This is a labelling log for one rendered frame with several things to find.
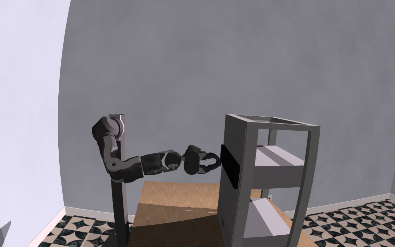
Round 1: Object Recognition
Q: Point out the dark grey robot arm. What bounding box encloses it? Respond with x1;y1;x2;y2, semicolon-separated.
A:
92;114;181;183

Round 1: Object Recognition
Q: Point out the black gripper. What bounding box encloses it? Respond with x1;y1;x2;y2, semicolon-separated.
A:
181;145;221;175

